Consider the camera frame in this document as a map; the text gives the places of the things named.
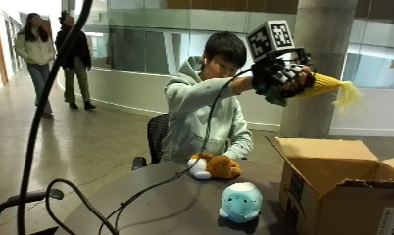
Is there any light blue plush toy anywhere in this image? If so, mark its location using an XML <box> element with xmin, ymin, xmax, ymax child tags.
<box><xmin>217</xmin><ymin>181</ymin><xmax>265</xmax><ymax>224</ymax></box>

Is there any thick black cable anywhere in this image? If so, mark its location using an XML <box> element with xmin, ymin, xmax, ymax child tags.
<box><xmin>16</xmin><ymin>0</ymin><xmax>96</xmax><ymax>235</ymax></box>

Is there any white marker cube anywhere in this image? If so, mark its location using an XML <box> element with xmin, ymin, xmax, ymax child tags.
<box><xmin>243</xmin><ymin>20</ymin><xmax>295</xmax><ymax>63</ymax></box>

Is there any black mesh office chair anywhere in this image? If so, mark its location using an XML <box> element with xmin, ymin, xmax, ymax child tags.
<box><xmin>130</xmin><ymin>113</ymin><xmax>170</xmax><ymax>172</ymax></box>

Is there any brown cardboard box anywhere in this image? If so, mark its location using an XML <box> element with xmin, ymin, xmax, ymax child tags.
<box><xmin>265</xmin><ymin>136</ymin><xmax>394</xmax><ymax>235</ymax></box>

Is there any grey concrete pillar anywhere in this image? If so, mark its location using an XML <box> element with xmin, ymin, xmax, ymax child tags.
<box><xmin>278</xmin><ymin>0</ymin><xmax>361</xmax><ymax>140</ymax></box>

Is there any yellow corn plush toy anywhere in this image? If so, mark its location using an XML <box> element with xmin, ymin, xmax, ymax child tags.
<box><xmin>265</xmin><ymin>71</ymin><xmax>363</xmax><ymax>113</ymax></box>

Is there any looped black cable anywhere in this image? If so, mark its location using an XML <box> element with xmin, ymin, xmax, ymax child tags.
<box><xmin>44</xmin><ymin>177</ymin><xmax>120</xmax><ymax>235</ymax></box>

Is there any thin black glove cable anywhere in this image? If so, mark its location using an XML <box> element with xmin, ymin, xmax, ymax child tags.
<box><xmin>97</xmin><ymin>68</ymin><xmax>254</xmax><ymax>235</ymax></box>

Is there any black curved armrest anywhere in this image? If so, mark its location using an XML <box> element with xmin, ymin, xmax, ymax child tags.
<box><xmin>0</xmin><ymin>188</ymin><xmax>66</xmax><ymax>235</ymax></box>

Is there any the person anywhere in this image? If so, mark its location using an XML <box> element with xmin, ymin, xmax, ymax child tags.
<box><xmin>161</xmin><ymin>31</ymin><xmax>317</xmax><ymax>165</ymax></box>

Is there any brown and white plush toy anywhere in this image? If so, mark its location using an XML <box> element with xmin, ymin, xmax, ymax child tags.
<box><xmin>186</xmin><ymin>152</ymin><xmax>242</xmax><ymax>181</ymax></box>

